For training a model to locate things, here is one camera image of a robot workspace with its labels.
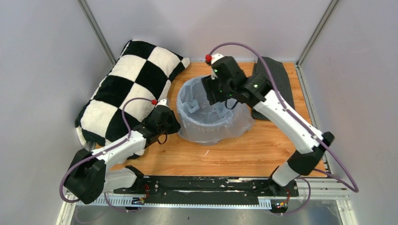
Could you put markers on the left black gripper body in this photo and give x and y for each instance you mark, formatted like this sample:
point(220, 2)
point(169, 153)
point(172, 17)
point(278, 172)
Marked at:
point(170, 127)

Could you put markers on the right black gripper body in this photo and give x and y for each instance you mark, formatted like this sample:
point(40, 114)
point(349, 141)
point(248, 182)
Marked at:
point(221, 92)

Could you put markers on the blue translucent trash bag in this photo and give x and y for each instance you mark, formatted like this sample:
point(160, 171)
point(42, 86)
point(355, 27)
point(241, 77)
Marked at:
point(192, 105)

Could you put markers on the grey plastic trash bin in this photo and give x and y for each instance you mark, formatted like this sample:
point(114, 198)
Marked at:
point(212, 133)

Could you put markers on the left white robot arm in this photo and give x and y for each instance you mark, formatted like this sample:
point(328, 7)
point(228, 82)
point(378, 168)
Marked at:
point(90, 174)

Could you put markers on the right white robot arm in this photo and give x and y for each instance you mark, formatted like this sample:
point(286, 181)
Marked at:
point(228, 81)

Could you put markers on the black white checkered pillow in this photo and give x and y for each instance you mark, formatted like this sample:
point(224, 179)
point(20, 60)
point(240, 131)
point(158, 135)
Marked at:
point(142, 73)

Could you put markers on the dark grey dotted cloth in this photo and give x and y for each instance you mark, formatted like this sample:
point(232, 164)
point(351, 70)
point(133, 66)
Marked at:
point(279, 75)

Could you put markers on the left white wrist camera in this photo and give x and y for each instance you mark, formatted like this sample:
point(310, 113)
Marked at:
point(163, 102)

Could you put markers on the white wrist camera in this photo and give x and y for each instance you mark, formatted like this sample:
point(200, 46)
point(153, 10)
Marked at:
point(215, 57)
point(163, 102)

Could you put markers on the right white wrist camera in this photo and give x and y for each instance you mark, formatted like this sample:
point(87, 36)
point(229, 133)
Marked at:
point(215, 57)

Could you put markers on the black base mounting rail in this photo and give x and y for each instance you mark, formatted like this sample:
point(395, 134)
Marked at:
point(209, 192)

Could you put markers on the right aluminium frame post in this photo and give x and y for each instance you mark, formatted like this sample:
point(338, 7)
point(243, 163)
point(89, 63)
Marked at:
point(318, 29)

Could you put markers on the aluminium frame post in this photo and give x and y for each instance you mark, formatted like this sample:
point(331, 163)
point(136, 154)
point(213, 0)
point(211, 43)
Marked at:
point(318, 29)
point(97, 30)

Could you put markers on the left aluminium frame post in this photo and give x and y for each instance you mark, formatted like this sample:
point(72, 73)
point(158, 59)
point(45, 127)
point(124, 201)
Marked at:
point(97, 30)

